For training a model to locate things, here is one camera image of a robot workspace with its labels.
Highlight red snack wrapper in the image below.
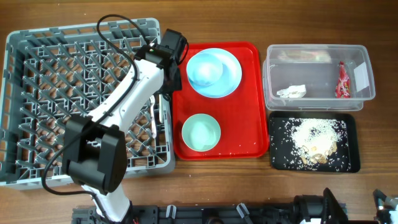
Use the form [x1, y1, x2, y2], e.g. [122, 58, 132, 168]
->
[335, 61, 351, 98]

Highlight white plastic fork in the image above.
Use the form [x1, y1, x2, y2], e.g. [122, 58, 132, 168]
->
[150, 95, 157, 139]

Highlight green saucer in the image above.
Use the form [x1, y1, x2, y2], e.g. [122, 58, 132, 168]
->
[181, 113, 221, 152]

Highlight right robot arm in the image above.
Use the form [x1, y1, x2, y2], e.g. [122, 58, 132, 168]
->
[289, 188, 397, 224]

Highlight white plastic spoon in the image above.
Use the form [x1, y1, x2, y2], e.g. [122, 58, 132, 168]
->
[159, 95, 164, 124]

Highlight grey plastic dishwasher rack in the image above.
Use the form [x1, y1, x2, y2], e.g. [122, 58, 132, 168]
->
[1, 18, 161, 190]

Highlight clear plastic bin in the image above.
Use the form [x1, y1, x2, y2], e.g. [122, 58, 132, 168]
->
[262, 44, 376, 111]

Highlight black waste tray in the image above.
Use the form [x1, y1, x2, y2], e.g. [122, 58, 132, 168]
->
[268, 111, 361, 173]

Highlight red plastic tray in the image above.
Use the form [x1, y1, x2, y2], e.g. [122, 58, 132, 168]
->
[172, 42, 269, 161]

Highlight light blue bowl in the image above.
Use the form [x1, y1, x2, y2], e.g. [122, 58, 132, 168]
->
[186, 53, 223, 86]

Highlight white tissue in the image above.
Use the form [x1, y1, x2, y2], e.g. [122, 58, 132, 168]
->
[277, 85, 307, 98]

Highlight rice food scraps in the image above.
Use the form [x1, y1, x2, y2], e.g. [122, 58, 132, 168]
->
[270, 118, 351, 172]

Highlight light blue plate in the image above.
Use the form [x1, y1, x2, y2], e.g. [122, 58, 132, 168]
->
[188, 48, 243, 98]

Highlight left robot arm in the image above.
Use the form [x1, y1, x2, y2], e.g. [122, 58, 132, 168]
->
[62, 29, 188, 223]

